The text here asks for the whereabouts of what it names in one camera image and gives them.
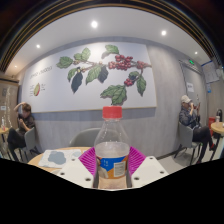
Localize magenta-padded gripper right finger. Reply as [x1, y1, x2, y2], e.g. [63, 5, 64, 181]
[126, 146, 170, 190]

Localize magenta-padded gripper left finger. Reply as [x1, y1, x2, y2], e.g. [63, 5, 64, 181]
[56, 147, 100, 190]

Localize clear red-capped drink bottle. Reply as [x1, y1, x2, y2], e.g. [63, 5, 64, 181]
[93, 105, 131, 190]

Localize white paper sheet grey print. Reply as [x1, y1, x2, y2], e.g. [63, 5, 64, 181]
[38, 148, 83, 169]

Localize grey upholstered chair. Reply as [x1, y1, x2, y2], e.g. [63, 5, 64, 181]
[173, 121, 203, 166]
[18, 126, 43, 163]
[68, 127, 103, 148]

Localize person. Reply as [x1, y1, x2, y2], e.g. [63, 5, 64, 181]
[178, 94, 216, 164]
[6, 101, 37, 161]

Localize small round wooden table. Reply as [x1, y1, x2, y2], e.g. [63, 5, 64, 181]
[0, 126, 10, 158]
[210, 121, 224, 161]

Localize recessed ceiling lights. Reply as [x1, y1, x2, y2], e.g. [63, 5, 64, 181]
[34, 19, 200, 56]

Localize coffee plant wall mural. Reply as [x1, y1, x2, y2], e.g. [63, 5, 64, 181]
[20, 41, 158, 114]

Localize white wall poster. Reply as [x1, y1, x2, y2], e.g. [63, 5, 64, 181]
[201, 60, 220, 84]

